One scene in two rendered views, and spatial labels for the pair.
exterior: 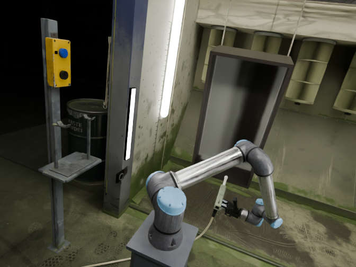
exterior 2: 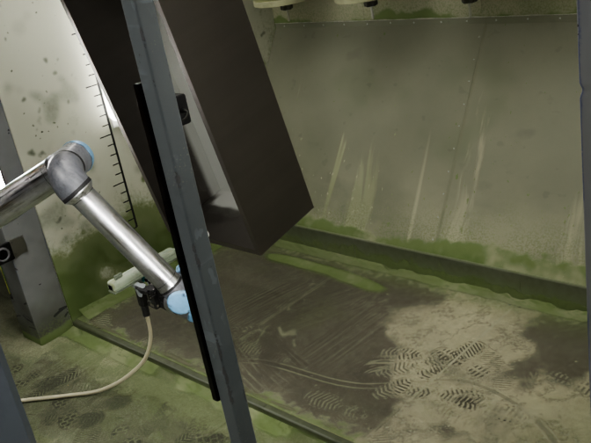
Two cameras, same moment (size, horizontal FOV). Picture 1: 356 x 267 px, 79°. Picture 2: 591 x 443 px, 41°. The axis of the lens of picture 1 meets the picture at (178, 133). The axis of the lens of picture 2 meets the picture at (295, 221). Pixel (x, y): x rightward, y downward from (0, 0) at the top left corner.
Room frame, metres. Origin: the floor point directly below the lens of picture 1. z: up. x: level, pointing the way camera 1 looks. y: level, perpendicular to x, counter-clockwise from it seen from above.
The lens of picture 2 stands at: (-0.55, -2.37, 1.75)
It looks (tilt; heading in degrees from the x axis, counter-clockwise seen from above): 22 degrees down; 31
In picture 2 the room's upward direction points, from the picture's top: 11 degrees counter-clockwise
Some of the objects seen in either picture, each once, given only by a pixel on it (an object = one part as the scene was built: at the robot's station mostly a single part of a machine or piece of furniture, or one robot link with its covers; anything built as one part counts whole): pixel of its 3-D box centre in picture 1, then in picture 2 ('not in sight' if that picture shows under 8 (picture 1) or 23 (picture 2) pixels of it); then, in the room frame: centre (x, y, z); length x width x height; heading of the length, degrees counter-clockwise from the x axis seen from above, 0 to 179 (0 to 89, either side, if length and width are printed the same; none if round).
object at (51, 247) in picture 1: (59, 245); not in sight; (1.27, 0.79, 0.00); 0.12 x 0.12 x 0.01; 73
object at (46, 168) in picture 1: (72, 165); not in sight; (1.23, 0.65, 0.78); 0.31 x 0.23 x 0.01; 163
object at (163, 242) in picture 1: (166, 229); not in sight; (0.92, -0.03, 0.69); 0.19 x 0.19 x 0.10
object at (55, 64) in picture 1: (58, 63); not in sight; (1.25, 0.74, 1.42); 0.12 x 0.06 x 0.26; 163
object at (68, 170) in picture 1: (74, 142); not in sight; (1.23, 0.64, 0.95); 0.26 x 0.15 x 0.32; 163
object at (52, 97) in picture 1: (54, 154); not in sight; (1.27, 0.79, 0.82); 0.06 x 0.06 x 1.64; 73
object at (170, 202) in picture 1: (169, 207); not in sight; (0.93, -0.02, 0.83); 0.17 x 0.15 x 0.18; 24
